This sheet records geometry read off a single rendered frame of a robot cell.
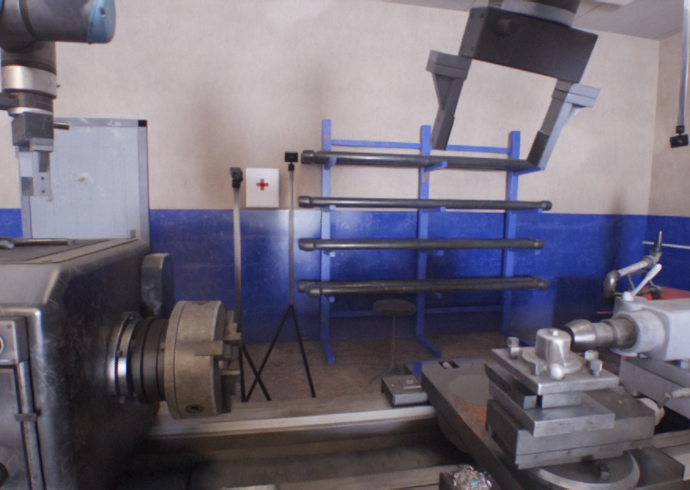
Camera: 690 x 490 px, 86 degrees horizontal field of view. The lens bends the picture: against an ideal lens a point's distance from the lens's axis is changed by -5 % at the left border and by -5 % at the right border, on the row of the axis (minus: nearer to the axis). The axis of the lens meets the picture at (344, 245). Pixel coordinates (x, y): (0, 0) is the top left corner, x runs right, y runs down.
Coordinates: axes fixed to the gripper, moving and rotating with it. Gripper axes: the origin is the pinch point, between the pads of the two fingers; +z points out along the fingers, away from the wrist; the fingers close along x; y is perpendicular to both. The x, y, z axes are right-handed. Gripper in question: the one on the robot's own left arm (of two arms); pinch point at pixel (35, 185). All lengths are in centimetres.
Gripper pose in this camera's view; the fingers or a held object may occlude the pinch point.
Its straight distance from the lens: 96.8
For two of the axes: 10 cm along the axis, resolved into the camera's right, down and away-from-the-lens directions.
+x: -7.6, -0.8, 6.5
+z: -0.1, 9.9, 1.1
